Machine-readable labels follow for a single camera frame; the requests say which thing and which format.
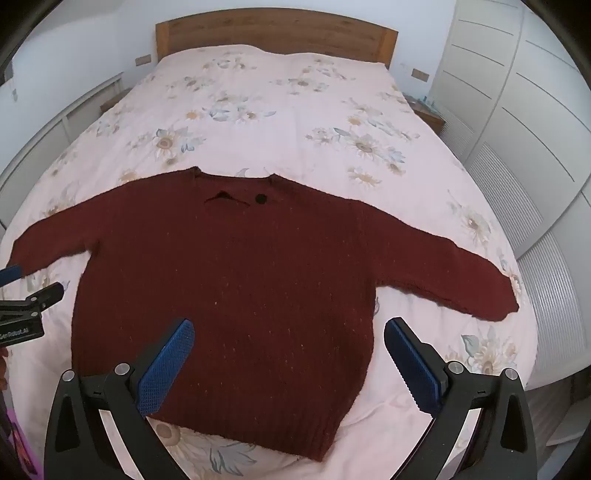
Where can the wooden headboard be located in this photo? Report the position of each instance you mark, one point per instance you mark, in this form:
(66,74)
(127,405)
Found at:
(277,30)

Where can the floral pink bed sheet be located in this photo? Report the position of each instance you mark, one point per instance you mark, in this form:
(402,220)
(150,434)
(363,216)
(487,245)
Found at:
(277,115)

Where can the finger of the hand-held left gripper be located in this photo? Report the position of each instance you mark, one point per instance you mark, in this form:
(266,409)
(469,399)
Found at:
(44,296)
(9,275)

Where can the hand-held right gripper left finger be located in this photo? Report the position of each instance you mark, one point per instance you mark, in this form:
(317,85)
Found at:
(166,364)

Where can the wooden nightstand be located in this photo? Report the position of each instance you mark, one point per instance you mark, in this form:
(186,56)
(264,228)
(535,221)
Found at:
(427,115)

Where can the beige wall socket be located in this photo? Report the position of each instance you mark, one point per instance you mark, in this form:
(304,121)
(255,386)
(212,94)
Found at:
(143,60)
(419,74)

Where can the white wardrobe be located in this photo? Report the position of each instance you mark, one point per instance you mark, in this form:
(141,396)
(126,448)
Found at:
(517,92)

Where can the pink purple object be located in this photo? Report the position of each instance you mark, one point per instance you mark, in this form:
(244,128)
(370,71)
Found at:
(21,443)

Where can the dark red knitted sweater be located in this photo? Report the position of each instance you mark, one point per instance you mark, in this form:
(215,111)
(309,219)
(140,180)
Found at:
(231,300)

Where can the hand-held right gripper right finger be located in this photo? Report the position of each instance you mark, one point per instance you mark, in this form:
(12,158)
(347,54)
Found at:
(415,364)

